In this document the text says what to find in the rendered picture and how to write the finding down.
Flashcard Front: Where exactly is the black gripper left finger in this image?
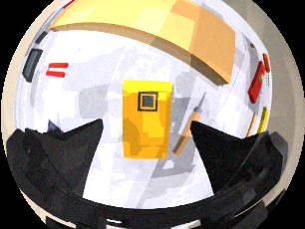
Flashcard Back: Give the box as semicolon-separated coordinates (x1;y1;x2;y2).
25;118;104;196

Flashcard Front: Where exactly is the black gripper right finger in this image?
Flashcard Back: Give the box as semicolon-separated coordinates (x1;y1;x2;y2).
189;121;269;194

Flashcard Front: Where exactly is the cream floor panel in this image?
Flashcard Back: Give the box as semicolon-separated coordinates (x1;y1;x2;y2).
49;0;236;86

